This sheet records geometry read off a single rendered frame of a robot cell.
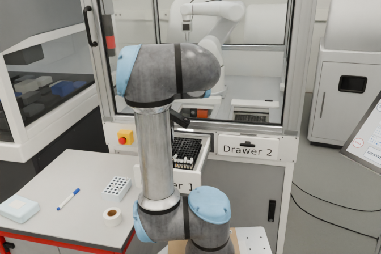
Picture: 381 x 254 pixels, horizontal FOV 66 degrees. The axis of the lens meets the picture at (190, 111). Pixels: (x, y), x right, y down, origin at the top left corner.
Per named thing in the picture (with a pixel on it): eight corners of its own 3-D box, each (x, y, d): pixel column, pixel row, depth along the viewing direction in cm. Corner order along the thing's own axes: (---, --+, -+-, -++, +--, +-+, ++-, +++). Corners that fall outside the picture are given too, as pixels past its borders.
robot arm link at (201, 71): (230, 33, 64) (207, 73, 112) (180, 36, 63) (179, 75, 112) (233, 87, 63) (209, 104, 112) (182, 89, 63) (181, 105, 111)
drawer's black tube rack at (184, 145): (192, 176, 131) (191, 164, 128) (155, 172, 135) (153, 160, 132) (202, 149, 151) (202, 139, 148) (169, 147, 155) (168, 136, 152)
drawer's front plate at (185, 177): (200, 195, 122) (200, 173, 117) (135, 187, 128) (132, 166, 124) (201, 193, 124) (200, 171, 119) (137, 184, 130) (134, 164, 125)
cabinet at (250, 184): (283, 275, 176) (299, 163, 143) (125, 246, 199) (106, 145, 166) (278, 178, 260) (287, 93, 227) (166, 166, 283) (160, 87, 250)
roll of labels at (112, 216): (103, 217, 121) (101, 210, 119) (120, 212, 123) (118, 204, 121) (105, 229, 115) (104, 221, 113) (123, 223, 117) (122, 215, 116)
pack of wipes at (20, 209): (41, 209, 126) (38, 201, 124) (21, 225, 118) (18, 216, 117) (18, 200, 132) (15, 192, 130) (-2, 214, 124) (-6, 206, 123)
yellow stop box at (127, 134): (130, 146, 156) (128, 134, 153) (118, 144, 158) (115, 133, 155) (134, 141, 161) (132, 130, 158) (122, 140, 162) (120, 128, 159)
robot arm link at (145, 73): (190, 250, 79) (180, 45, 61) (135, 254, 79) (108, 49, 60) (188, 219, 91) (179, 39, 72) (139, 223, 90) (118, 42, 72)
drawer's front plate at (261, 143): (277, 160, 143) (279, 140, 139) (217, 154, 150) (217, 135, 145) (276, 157, 145) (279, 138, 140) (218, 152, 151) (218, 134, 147)
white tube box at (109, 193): (119, 202, 128) (118, 195, 127) (102, 199, 131) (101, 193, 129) (131, 184, 139) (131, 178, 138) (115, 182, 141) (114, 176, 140)
